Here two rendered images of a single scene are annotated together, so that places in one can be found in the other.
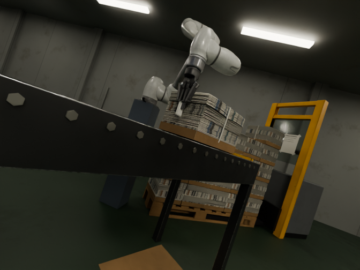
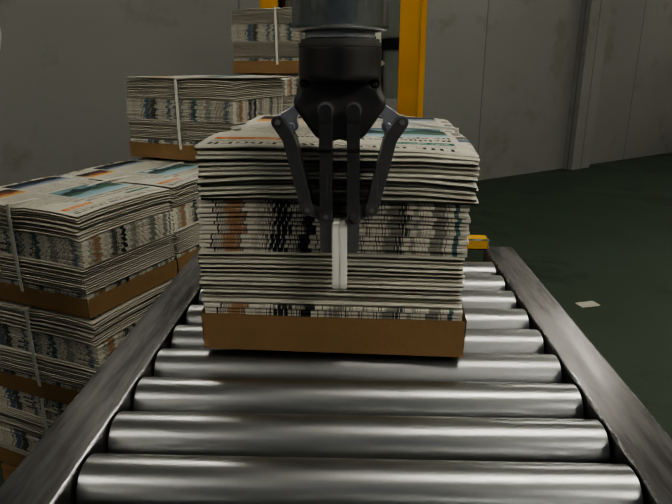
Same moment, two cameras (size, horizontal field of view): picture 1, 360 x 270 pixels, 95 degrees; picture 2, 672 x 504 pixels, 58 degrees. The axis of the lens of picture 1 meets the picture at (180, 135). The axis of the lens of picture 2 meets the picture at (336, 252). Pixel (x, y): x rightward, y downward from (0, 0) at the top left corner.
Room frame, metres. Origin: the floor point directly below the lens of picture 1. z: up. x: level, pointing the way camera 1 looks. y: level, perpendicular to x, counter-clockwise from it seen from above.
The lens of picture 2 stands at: (0.40, 0.44, 1.11)
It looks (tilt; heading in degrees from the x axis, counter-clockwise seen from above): 18 degrees down; 317
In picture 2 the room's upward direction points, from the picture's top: straight up
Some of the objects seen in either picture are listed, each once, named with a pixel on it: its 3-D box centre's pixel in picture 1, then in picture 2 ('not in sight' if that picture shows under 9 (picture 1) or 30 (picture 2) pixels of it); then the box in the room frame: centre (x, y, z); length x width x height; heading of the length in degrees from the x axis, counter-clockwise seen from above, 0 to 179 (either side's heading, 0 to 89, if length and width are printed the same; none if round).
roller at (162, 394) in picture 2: not in sight; (355, 404); (0.78, 0.05, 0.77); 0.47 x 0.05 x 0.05; 45
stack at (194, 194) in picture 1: (202, 178); (192, 295); (1.98, -0.43, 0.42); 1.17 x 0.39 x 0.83; 114
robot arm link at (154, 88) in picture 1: (154, 88); not in sight; (1.62, 0.39, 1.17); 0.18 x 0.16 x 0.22; 112
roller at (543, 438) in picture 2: not in sight; (355, 442); (0.73, 0.10, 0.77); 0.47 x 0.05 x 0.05; 45
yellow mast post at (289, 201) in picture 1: (300, 168); (410, 105); (2.14, -1.62, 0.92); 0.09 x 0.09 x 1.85; 24
